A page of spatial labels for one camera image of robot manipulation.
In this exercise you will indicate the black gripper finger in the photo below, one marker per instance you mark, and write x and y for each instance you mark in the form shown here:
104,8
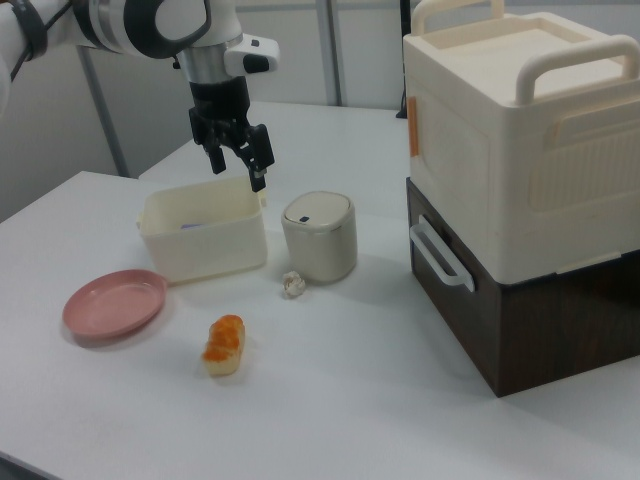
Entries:
260,155
216,152

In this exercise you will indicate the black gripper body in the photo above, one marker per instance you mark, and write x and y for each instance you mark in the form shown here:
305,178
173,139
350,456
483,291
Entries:
220,105

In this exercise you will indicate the small cream lidded trash can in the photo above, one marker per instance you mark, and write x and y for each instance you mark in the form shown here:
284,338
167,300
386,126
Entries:
320,245

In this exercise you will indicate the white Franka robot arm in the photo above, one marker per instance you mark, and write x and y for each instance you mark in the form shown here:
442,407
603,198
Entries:
100,25

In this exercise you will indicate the cream open plastic storage box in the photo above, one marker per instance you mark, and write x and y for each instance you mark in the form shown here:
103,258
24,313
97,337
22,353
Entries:
200,250

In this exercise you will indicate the crumpled white paper ball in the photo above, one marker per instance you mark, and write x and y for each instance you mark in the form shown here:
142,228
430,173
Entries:
293,285

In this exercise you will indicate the orange tape strip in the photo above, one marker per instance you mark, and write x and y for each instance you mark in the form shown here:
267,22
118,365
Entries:
415,130

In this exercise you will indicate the pink plastic plate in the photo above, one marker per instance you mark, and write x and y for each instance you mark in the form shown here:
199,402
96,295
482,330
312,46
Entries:
112,307

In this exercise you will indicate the toy sushi with orange roe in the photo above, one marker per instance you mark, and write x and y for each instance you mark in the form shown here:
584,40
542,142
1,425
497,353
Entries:
224,345

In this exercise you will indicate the dark brown wooden drawer cabinet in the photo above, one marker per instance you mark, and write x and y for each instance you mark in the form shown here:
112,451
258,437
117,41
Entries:
550,340

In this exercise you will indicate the black camera stand pole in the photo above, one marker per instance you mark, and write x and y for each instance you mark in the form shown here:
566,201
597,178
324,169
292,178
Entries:
401,107

